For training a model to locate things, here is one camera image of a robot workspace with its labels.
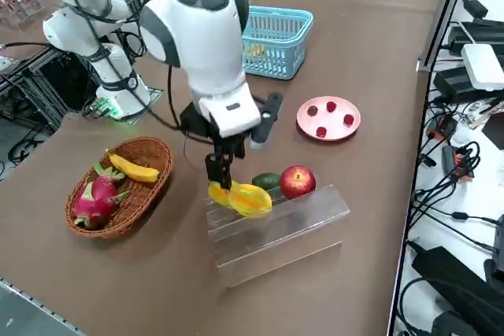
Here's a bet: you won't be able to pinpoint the yellow banana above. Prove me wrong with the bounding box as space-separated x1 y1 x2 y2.
104 147 161 184

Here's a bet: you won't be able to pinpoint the blue plastic basket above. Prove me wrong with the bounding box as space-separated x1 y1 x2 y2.
239 5 315 81

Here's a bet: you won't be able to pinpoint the aluminium frame rail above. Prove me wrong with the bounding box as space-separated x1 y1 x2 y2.
0 275 87 336

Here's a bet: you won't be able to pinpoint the white power adapter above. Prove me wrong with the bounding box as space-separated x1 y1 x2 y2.
460 42 504 92

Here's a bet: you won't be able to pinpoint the pink plate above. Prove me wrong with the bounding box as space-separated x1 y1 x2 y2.
295 95 361 142

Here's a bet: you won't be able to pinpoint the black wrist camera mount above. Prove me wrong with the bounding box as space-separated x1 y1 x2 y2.
248 91 284 153

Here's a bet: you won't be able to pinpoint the large black power adapter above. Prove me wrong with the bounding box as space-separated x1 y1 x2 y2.
411 245 504 336

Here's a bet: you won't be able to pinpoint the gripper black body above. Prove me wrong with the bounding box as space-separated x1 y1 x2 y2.
180 102 254 161

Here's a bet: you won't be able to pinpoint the green avocado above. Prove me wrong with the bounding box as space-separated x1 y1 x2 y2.
251 172 281 192

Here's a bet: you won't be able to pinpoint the aluminium profile post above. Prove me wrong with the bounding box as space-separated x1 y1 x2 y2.
416 0 476 74

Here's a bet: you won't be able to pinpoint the pink dragon fruit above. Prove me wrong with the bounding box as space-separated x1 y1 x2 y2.
70 161 131 231

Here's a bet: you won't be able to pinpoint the clear acrylic stepped display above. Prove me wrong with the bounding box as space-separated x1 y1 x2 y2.
204 183 353 289

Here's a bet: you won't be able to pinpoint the brown wicker basket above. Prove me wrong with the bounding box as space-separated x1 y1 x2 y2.
65 137 174 239

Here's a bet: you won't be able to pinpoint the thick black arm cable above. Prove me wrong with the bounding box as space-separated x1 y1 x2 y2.
166 61 212 182

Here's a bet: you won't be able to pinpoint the red apple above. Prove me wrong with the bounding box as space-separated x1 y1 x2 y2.
279 165 317 200

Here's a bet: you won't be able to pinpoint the black orange connector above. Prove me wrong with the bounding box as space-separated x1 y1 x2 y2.
440 142 480 183
427 113 460 142

